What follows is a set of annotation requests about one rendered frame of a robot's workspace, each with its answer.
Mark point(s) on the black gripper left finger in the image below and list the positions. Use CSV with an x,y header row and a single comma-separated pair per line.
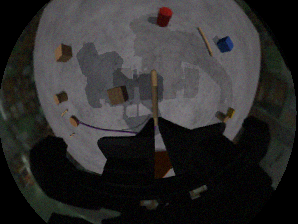
x,y
141,145

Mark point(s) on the purple string with wooden stick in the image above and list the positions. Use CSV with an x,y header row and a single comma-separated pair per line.
x,y
155,104

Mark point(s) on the round wooden button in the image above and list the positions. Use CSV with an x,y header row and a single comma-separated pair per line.
x,y
74,121

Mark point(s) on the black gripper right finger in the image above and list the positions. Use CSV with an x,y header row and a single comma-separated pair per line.
x,y
180,142

